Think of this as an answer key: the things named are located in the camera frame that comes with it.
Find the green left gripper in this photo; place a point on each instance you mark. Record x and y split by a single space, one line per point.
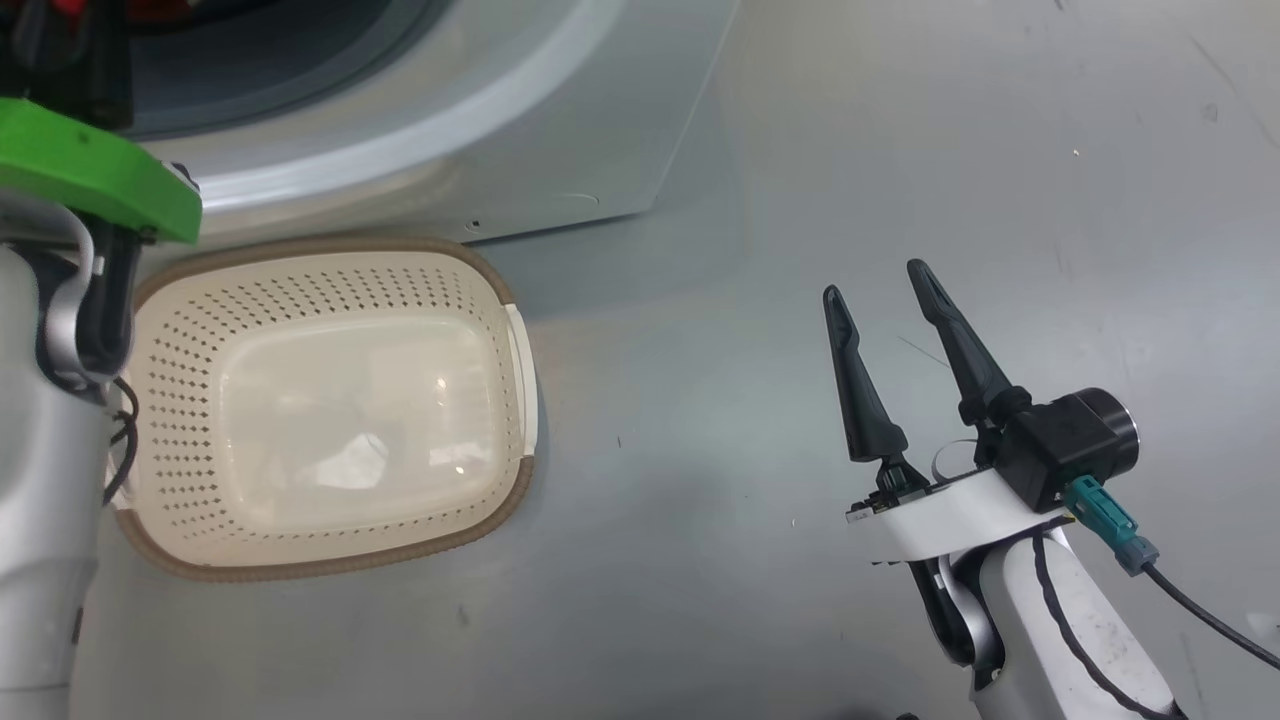
80 170

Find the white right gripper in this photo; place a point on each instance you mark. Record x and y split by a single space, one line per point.
950 520

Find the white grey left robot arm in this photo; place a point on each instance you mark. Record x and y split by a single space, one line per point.
40 480

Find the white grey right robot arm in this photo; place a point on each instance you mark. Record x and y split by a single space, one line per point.
1090 640

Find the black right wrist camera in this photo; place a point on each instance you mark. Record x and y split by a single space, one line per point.
1065 440

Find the beige perforated laundry basket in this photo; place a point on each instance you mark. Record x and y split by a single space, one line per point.
340 430

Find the white washing machine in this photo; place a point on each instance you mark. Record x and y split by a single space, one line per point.
500 120

